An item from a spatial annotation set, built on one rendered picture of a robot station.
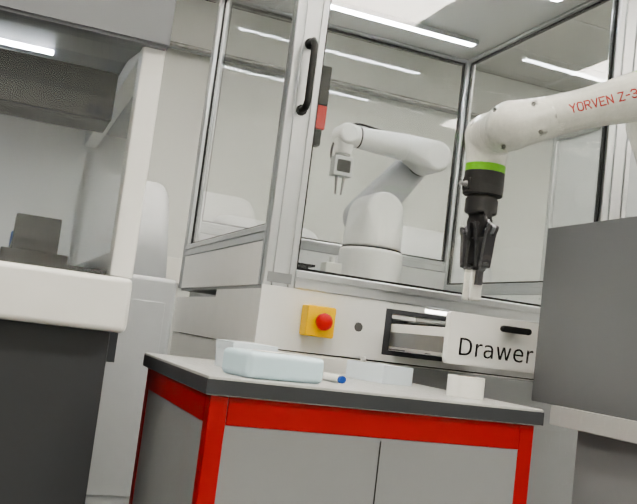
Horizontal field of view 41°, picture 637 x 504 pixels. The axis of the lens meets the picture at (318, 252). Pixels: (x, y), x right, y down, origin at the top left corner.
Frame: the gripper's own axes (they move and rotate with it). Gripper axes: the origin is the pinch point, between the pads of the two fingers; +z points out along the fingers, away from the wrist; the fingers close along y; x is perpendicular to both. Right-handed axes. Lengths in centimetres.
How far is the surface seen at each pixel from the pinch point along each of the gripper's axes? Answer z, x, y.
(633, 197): -61, 162, -139
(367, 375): 22.5, -24.9, 3.0
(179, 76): -124, -14, -338
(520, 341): 11.3, 6.9, 10.9
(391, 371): 20.9, -21.4, 7.1
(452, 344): 13.7, -9.9, 10.9
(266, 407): 27, -58, 39
